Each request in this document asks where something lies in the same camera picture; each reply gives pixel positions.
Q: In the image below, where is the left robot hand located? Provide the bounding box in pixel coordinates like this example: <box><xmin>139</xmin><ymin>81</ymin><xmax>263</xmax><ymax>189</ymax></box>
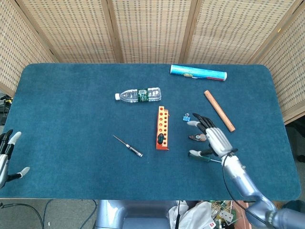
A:
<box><xmin>0</xmin><ymin>129</ymin><xmax>31</xmax><ymax>189</ymax></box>

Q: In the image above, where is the orange tool holder block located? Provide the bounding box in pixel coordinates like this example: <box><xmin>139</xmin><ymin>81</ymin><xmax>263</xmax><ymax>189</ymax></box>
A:
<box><xmin>156</xmin><ymin>106</ymin><xmax>170</xmax><ymax>151</ymax></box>

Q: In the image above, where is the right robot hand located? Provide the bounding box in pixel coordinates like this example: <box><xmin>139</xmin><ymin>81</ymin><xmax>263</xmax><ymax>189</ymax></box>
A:
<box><xmin>187</xmin><ymin>113</ymin><xmax>238</xmax><ymax>158</ymax></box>

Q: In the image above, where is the blue food wrap roll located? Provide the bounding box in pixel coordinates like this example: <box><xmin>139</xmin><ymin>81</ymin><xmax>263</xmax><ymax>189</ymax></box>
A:
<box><xmin>170</xmin><ymin>64</ymin><xmax>228</xmax><ymax>83</ymax></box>

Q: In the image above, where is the wooden rod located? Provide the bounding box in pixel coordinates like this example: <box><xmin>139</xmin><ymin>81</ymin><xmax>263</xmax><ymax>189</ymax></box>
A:
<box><xmin>203</xmin><ymin>90</ymin><xmax>236</xmax><ymax>133</ymax></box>

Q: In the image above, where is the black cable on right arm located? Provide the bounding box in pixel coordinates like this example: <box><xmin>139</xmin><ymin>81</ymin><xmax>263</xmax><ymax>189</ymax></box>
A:
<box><xmin>222</xmin><ymin>152</ymin><xmax>266</xmax><ymax>226</ymax></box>

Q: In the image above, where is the blue-grey robot torso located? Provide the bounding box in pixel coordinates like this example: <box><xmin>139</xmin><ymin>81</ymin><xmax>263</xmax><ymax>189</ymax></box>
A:
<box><xmin>94</xmin><ymin>199</ymin><xmax>182</xmax><ymax>229</ymax></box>

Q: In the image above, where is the brown correction tape dispenser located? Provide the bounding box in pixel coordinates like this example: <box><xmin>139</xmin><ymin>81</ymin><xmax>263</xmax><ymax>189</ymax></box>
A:
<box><xmin>189</xmin><ymin>134</ymin><xmax>207</xmax><ymax>142</ymax></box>

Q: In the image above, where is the white crumpled cloth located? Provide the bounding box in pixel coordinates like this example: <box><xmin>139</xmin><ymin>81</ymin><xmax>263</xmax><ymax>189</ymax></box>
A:
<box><xmin>168</xmin><ymin>201</ymin><xmax>216</xmax><ymax>229</ymax></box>

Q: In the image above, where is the blue felt table cover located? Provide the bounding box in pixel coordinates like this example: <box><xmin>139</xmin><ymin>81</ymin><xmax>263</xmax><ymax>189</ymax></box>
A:
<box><xmin>0</xmin><ymin>63</ymin><xmax>302</xmax><ymax>201</ymax></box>

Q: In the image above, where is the black floor cable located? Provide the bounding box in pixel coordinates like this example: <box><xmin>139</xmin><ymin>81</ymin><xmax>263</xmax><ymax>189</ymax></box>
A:
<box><xmin>0</xmin><ymin>199</ymin><xmax>97</xmax><ymax>229</ymax></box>

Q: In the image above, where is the clear plastic water bottle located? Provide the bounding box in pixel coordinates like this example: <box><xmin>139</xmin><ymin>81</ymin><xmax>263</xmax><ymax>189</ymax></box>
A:
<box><xmin>114</xmin><ymin>87</ymin><xmax>163</xmax><ymax>103</ymax></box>

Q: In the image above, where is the black precision screwdriver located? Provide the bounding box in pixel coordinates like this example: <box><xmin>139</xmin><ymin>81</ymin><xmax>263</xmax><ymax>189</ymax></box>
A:
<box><xmin>112</xmin><ymin>135</ymin><xmax>144</xmax><ymax>158</ymax></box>

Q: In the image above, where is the pile of small electronic parts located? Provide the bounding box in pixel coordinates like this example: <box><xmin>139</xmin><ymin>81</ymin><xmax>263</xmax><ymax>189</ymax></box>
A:
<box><xmin>209</xmin><ymin>200</ymin><xmax>240</xmax><ymax>229</ymax></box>

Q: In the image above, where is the woven folding screen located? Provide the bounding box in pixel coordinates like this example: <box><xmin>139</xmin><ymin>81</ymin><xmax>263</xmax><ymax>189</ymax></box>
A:
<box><xmin>0</xmin><ymin>0</ymin><xmax>305</xmax><ymax>125</ymax></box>

